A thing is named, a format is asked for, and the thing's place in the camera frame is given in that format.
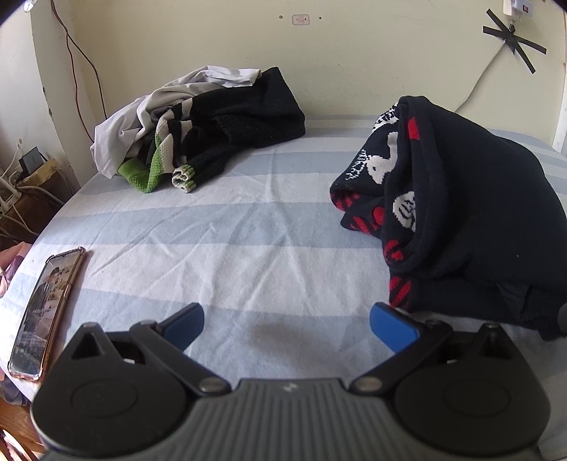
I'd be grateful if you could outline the black garment on pile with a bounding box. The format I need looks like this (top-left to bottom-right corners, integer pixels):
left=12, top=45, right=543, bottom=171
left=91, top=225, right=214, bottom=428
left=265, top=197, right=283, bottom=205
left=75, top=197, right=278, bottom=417
left=172, top=67, right=305, bottom=192

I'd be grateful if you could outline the black tape cross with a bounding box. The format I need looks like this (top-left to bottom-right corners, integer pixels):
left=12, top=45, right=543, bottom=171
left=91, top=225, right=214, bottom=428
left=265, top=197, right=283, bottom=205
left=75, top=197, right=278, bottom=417
left=482, top=9, right=547, bottom=75

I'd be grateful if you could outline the white wall power adapter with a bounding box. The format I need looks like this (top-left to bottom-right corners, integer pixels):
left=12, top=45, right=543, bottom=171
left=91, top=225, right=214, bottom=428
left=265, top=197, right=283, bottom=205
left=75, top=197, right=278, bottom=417
left=503, top=0, right=533, bottom=19

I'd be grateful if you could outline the small wall sticker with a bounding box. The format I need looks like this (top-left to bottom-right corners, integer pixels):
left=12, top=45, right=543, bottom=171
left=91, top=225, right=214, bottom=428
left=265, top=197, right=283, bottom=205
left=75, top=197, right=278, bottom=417
left=291, top=15, right=310, bottom=26

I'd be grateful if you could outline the smartphone in clear case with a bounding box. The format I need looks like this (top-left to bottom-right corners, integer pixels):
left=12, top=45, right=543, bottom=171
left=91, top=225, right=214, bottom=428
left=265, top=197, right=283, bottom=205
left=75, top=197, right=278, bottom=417
left=8, top=247, right=86, bottom=382

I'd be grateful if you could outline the white grey garment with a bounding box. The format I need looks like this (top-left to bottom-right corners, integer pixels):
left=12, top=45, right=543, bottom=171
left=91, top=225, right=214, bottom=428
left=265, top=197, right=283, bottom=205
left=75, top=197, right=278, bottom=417
left=90, top=65, right=260, bottom=179

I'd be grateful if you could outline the dark wall cable left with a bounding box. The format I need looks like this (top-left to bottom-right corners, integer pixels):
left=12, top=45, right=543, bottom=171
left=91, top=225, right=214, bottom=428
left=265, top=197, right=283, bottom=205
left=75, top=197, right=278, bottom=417
left=48, top=0, right=109, bottom=134

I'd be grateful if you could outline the white wall cable right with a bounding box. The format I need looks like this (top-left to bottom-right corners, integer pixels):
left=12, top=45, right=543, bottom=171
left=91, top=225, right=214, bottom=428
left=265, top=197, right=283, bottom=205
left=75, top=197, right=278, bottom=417
left=450, top=26, right=517, bottom=115

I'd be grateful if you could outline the navy red reindeer sweater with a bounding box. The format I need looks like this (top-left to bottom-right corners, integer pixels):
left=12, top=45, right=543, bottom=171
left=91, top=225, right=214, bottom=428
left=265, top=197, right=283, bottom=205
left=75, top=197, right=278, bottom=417
left=330, top=96, right=566, bottom=341

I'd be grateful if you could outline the black box on stand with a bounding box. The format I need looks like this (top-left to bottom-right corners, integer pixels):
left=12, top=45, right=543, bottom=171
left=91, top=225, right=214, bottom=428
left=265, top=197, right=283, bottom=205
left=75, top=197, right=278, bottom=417
left=19, top=147, right=45, bottom=176

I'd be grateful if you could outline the green white striped knit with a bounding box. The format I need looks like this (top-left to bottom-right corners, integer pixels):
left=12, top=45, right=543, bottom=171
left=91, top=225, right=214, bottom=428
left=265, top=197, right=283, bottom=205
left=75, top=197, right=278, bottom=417
left=118, top=99, right=197, bottom=193

